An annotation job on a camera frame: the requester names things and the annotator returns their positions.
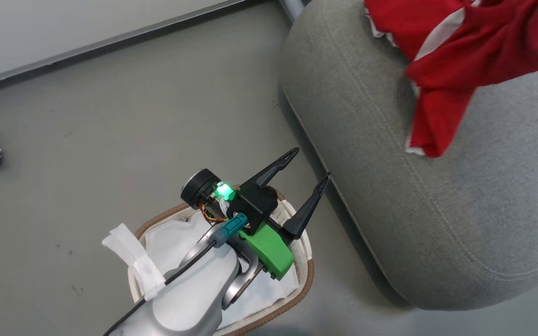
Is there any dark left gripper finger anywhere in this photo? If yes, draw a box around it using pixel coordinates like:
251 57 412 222
282 172 332 240
241 147 301 189

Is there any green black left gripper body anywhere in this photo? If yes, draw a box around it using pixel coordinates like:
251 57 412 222
180 168 295 281

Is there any red and white garment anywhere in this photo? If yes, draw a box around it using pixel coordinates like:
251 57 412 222
364 0 538 159

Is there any grey fabric sofa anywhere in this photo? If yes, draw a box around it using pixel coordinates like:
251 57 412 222
279 0 538 311

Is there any white woven laundry basket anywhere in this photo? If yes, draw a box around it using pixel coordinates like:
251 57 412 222
128 194 315 336

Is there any grey partition bottom rail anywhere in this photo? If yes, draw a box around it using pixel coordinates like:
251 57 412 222
0 0 251 92

